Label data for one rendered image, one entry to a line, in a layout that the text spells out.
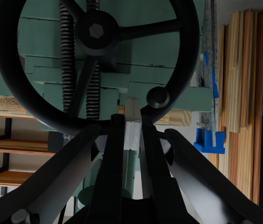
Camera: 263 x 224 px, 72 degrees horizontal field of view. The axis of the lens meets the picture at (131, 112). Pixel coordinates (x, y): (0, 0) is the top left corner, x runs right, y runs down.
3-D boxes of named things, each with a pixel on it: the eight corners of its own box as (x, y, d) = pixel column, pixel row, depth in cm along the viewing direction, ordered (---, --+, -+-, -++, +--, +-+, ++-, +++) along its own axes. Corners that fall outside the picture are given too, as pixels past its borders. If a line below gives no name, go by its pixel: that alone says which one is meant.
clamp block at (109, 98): (119, 88, 34) (116, 135, 34) (121, 94, 47) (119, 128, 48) (40, 82, 33) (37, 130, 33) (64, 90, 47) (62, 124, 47)
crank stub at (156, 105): (143, 95, 19) (161, 80, 19) (139, 98, 25) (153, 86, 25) (159, 113, 19) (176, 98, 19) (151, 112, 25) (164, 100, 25)
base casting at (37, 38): (204, 33, 44) (201, 71, 44) (159, 76, 101) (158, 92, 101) (17, 16, 42) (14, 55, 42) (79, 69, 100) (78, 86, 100)
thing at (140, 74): (192, 70, 44) (190, 86, 44) (170, 82, 65) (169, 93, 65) (25, 55, 42) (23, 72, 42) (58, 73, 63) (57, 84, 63)
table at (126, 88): (239, 82, 35) (236, 113, 35) (186, 94, 65) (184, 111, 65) (-88, 55, 32) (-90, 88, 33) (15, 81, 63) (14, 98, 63)
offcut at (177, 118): (179, 110, 51) (178, 124, 51) (169, 109, 48) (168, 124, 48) (192, 110, 48) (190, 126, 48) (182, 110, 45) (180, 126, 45)
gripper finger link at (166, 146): (142, 138, 14) (180, 141, 14) (139, 114, 19) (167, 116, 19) (140, 154, 14) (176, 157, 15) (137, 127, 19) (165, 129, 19)
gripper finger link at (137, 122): (133, 120, 15) (142, 121, 15) (132, 97, 22) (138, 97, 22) (130, 150, 16) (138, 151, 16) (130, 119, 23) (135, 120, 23)
